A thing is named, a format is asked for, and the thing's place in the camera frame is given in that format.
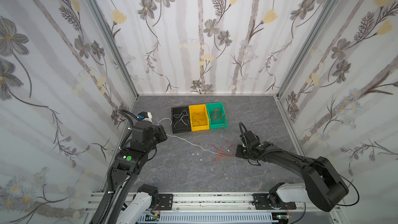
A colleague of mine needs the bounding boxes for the red orange white cables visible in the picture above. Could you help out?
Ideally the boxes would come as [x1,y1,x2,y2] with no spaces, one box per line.
[212,141,238,162]

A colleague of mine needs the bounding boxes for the white cable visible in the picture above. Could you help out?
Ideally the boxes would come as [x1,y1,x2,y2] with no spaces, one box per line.
[157,110,191,130]
[166,133,218,156]

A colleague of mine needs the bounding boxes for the red cable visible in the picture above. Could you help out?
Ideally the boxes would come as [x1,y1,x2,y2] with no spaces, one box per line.
[209,107,227,124]

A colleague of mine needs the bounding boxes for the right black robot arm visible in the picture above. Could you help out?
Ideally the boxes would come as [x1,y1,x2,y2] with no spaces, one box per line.
[236,122,352,212]

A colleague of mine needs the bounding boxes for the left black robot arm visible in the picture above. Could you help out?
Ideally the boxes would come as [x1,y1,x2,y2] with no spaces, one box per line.
[90,110,167,224]

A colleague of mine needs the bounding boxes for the black plastic bin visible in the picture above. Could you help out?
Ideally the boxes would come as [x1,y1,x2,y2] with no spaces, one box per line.
[171,106,191,134]

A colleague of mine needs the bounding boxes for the green plastic bin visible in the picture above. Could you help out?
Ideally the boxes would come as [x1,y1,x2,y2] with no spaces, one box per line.
[206,102,228,130]

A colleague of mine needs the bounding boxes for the yellow plastic bin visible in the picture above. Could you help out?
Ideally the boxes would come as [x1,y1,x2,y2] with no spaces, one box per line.
[189,104,210,132]

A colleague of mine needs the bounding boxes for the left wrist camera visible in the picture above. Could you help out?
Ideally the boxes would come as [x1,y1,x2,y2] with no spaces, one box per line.
[138,112,152,122]

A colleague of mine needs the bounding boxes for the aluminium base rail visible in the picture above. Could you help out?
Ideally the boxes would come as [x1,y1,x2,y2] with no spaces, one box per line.
[83,191,343,224]

